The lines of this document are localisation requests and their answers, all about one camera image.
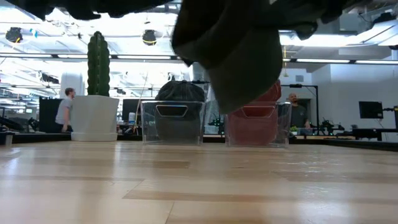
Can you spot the black desk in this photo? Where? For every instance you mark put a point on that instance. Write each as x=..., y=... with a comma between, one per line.
x=367, y=133

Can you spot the green cactus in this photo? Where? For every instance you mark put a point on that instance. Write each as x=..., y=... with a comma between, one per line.
x=99, y=62

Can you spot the black partition panel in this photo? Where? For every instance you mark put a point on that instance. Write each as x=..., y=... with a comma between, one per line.
x=48, y=112

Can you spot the grey denim cap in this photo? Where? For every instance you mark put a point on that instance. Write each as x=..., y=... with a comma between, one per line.
x=180, y=91
x=242, y=62

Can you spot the person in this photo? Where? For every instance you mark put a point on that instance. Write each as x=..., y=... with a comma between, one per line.
x=63, y=112
x=298, y=115

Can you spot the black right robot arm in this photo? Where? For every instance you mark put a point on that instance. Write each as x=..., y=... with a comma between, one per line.
x=342, y=9

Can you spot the white hexagonal plant pot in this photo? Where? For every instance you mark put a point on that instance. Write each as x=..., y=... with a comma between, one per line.
x=93, y=118

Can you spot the black background robot arm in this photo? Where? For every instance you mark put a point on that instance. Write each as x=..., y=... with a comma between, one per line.
x=331, y=127

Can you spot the black rectangular stand frame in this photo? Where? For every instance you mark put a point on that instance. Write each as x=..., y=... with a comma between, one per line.
x=316, y=102

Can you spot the black low machine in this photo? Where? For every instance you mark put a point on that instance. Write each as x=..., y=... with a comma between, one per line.
x=12, y=124

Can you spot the maroon cap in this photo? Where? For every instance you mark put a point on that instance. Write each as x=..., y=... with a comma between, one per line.
x=273, y=93

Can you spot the small green plant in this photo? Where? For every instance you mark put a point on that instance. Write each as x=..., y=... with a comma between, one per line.
x=293, y=129

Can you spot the black aluminium table frame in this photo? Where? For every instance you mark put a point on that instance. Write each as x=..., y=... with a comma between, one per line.
x=342, y=144

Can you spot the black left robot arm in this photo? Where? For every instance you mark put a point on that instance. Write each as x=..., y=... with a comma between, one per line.
x=77, y=7

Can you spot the white bottle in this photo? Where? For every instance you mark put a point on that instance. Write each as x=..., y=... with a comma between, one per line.
x=132, y=118

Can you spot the black monitor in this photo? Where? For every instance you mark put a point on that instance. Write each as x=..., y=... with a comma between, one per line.
x=129, y=105
x=370, y=109

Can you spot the clear plastic bin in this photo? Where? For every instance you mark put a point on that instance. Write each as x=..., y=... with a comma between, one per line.
x=284, y=124
x=149, y=137

